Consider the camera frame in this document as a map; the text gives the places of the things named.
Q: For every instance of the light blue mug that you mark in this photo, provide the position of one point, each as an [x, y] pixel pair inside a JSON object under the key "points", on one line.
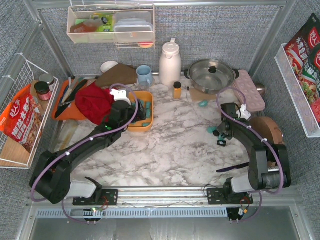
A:
{"points": [[144, 75]]}

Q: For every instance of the orange juice bottle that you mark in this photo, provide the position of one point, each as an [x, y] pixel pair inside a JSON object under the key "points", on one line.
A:
{"points": [[177, 90]]}

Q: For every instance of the white small bowl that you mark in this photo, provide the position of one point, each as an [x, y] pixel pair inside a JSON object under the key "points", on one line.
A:
{"points": [[106, 66]]}

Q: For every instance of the stainless steel pot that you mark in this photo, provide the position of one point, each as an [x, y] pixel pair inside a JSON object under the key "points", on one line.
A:
{"points": [[210, 76]]}

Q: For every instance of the silver metal cup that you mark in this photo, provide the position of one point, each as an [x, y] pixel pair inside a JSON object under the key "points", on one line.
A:
{"points": [[260, 88]]}

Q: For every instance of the round wooden board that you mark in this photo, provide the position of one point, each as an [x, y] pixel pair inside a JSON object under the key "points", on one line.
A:
{"points": [[267, 128]]}

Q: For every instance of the white thermos jug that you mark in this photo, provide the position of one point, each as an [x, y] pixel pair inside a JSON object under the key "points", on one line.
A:
{"points": [[170, 63]]}

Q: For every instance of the orange plastic tray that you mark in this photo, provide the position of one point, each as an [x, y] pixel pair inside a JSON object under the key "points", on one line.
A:
{"points": [[71, 112]]}

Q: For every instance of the orange storage basket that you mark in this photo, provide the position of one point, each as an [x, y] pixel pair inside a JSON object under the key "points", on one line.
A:
{"points": [[145, 96]]}

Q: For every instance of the silver lid glass jar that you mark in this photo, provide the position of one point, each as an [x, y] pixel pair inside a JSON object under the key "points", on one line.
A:
{"points": [[49, 79]]}

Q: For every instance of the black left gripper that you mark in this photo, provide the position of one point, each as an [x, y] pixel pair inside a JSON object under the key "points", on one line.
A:
{"points": [[139, 111]]}

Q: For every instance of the purple handle utensil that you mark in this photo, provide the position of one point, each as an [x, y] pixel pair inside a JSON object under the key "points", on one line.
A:
{"points": [[235, 167]]}

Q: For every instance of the amber liquid bottle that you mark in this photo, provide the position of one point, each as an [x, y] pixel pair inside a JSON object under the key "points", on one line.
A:
{"points": [[87, 26]]}

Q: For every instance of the cream wall shelf basket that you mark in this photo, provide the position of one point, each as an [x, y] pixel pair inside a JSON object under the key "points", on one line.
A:
{"points": [[81, 13]]}

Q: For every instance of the red cloth hat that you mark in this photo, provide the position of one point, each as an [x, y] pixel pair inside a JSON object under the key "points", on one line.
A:
{"points": [[94, 103]]}

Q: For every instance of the brown cork mat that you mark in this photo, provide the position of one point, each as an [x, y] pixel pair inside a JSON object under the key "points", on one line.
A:
{"points": [[198, 96]]}

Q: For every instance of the cream handle knife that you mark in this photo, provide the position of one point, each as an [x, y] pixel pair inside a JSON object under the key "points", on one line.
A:
{"points": [[69, 90]]}

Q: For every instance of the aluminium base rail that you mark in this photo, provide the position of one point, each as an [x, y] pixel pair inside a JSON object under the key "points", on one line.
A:
{"points": [[151, 203]]}

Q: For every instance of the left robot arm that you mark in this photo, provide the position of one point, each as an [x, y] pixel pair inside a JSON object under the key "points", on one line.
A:
{"points": [[51, 178]]}

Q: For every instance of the brown olive cloth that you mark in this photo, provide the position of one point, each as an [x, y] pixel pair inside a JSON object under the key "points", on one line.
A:
{"points": [[119, 74]]}

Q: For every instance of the black blade kitchen knife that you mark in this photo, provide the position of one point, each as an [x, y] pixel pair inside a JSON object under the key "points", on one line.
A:
{"points": [[61, 107]]}

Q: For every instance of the dark lid glass jar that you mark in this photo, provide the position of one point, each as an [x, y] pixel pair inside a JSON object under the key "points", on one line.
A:
{"points": [[43, 91]]}

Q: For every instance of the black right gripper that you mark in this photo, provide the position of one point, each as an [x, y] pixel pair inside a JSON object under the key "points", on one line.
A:
{"points": [[222, 133]]}

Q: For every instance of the clear plastic food containers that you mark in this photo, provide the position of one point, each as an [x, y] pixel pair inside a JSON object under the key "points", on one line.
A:
{"points": [[133, 26]]}

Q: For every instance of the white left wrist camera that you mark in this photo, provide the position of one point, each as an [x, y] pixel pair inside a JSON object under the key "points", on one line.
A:
{"points": [[120, 95]]}

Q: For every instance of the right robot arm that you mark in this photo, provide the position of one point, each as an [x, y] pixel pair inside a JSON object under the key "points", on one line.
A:
{"points": [[268, 166]]}

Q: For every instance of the pink egg tray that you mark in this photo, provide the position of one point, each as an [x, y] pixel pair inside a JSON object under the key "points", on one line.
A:
{"points": [[253, 100]]}

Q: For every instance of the clear small glass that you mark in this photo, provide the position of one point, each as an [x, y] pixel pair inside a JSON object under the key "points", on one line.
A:
{"points": [[143, 86]]}

